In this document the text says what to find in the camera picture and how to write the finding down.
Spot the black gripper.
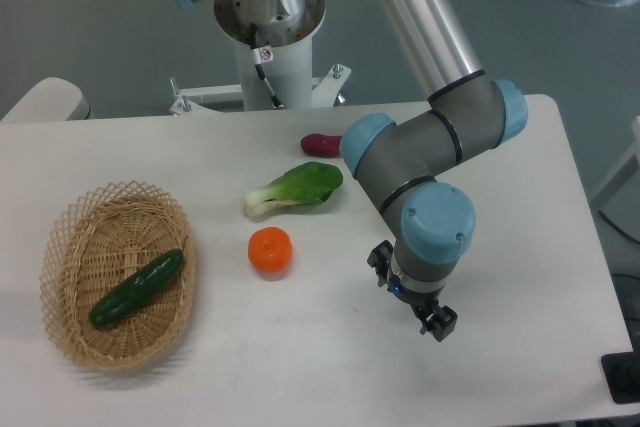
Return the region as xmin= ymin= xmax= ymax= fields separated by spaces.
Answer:
xmin=367 ymin=240 xmax=458 ymax=342

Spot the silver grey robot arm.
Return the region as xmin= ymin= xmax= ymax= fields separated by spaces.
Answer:
xmin=176 ymin=0 xmax=528 ymax=340

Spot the green cucumber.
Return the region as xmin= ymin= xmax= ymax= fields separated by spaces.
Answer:
xmin=88 ymin=249 xmax=184 ymax=328

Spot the woven wicker basket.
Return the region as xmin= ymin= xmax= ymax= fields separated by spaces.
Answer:
xmin=40 ymin=181 xmax=196 ymax=371

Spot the green bok choy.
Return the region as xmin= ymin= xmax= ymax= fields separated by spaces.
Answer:
xmin=240 ymin=161 xmax=343 ymax=217

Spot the orange tangerine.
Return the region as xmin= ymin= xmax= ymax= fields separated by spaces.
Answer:
xmin=247 ymin=227 xmax=293 ymax=274

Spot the purple sweet potato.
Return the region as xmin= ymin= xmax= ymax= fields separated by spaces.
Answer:
xmin=300 ymin=133 xmax=342 ymax=158

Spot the black box at table edge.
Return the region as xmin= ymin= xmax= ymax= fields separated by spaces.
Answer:
xmin=601 ymin=352 xmax=639 ymax=405

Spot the white chair armrest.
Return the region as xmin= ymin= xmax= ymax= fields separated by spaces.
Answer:
xmin=1 ymin=77 xmax=94 ymax=125

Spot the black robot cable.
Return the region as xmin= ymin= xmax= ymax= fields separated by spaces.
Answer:
xmin=248 ymin=21 xmax=286 ymax=110

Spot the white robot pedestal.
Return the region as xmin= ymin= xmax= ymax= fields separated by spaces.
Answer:
xmin=171 ymin=0 xmax=351 ymax=115

